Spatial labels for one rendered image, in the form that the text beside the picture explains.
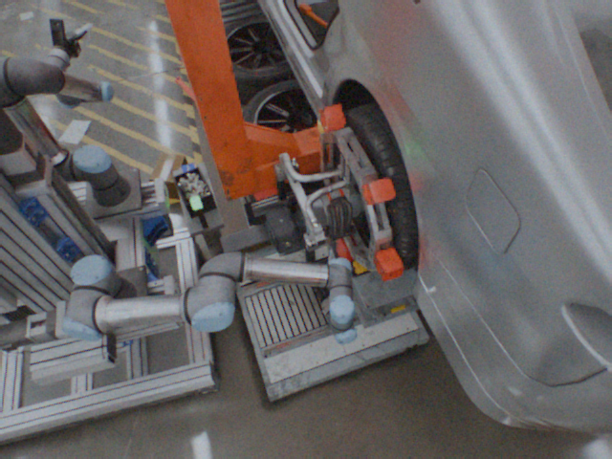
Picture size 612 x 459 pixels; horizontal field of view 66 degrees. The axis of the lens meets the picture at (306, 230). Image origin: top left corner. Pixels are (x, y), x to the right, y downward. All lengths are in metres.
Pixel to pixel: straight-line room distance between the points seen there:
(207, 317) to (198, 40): 0.91
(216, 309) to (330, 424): 1.15
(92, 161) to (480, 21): 1.40
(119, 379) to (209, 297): 1.09
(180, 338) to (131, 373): 0.26
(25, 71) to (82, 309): 0.74
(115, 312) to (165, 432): 1.06
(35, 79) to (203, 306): 0.86
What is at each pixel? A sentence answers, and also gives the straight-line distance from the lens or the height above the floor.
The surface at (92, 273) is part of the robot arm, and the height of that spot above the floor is 1.05.
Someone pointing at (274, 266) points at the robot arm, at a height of 1.04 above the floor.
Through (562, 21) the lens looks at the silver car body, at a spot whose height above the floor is 1.76.
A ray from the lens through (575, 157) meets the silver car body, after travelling 0.96.
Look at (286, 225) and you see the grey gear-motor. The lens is 2.32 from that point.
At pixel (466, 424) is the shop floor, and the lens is 2.45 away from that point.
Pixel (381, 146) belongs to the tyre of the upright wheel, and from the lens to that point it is 1.59.
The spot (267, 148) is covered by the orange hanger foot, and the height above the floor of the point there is 0.77.
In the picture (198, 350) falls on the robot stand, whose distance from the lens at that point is 2.30.
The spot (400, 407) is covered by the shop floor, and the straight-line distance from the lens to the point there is 2.40.
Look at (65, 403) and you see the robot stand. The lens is 2.44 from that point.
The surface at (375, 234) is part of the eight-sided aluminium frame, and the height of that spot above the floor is 0.98.
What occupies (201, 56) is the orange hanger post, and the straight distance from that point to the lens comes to 1.75.
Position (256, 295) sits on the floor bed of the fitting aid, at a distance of 2.54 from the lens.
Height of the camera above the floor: 2.32
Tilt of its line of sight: 57 degrees down
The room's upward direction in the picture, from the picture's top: 5 degrees counter-clockwise
